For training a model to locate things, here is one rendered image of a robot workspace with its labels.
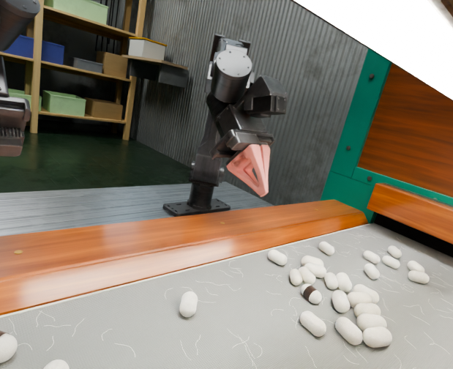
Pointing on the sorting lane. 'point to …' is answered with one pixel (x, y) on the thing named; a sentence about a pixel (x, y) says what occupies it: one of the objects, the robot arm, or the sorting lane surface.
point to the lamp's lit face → (406, 39)
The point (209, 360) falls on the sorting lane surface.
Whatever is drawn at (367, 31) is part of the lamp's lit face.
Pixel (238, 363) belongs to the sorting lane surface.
